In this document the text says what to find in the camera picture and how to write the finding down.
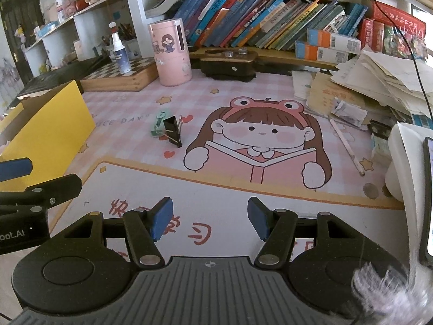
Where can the small green correction tape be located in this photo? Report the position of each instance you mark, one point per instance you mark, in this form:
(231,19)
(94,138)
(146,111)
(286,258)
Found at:
(158,125)

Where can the white red-label file box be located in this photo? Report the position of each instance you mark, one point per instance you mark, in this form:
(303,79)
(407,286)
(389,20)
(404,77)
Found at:
(78,50)

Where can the brown paper envelope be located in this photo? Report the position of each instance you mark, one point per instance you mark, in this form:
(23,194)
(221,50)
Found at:
(321,98)

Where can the dark wooden door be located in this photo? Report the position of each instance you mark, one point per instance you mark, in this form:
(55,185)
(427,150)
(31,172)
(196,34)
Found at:
(20,6)

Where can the stack of white papers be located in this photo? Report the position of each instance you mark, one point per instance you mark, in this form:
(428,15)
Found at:
(389,78)

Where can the pink cartoon desk mat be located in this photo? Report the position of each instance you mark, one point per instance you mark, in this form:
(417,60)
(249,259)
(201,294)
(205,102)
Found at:
(135,176)

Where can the light blue tissue pack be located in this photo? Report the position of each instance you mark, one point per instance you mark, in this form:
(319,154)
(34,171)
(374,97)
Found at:
(47,29)

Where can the black binder clip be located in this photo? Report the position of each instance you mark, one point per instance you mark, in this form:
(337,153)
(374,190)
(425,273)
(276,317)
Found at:
(172,127)

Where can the thick white book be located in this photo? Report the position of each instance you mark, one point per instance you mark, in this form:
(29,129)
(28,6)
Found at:
(165,5)

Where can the white pen cup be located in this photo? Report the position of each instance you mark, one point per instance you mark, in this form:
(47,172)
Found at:
(106,49)
(133,49)

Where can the black wooden radio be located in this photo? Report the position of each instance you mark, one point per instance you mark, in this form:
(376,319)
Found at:
(226,67)

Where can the white crumpled packet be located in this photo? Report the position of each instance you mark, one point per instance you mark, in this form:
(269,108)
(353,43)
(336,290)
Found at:
(348,112)

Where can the white pencil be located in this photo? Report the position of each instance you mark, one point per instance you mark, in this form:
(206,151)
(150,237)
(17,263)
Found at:
(348,149)

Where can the row of colourful books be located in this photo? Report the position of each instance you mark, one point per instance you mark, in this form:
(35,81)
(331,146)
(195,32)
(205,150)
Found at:
(264,20)

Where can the wooden chessboard box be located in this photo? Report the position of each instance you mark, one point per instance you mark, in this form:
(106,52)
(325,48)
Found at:
(115,79)

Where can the black keyboard piano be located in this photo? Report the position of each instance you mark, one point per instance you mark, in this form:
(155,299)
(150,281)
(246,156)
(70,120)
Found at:
(50,78)

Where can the white bottle blue label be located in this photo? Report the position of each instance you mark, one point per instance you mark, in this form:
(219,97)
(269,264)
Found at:
(61,8)

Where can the black smartphone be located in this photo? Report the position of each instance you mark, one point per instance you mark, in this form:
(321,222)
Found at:
(428,203)

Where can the yellow cardboard box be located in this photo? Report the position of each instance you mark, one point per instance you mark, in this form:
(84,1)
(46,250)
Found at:
(50,135)

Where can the red round doll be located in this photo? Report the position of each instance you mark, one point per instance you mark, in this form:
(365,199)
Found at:
(80,3)

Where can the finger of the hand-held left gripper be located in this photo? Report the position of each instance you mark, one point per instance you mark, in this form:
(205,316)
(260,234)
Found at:
(64,184)
(15,170)

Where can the white fluffy fur trim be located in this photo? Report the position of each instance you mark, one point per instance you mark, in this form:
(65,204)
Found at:
(389,291)

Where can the small black object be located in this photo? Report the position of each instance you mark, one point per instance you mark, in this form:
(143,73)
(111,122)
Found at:
(379,129)

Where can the red printed book box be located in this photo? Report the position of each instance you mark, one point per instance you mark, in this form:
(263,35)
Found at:
(395,37)

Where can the white shelf unit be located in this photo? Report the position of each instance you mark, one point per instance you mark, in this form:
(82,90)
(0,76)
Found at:
(135,0)

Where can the pink cylindrical humidifier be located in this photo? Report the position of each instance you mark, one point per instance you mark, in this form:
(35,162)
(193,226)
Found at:
(169,57)

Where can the orange and white carton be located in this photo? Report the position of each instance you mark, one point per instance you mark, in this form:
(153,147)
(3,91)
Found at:
(335,40)
(318,52)

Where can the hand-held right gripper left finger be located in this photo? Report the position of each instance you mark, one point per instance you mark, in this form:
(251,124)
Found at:
(162,218)

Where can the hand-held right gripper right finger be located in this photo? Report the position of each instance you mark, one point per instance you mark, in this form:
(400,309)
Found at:
(258,218)

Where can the white tilted stand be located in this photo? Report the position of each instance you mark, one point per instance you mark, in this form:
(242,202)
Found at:
(406,176)

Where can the white spray bottle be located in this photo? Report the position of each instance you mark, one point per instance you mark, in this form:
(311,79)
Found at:
(121,57)

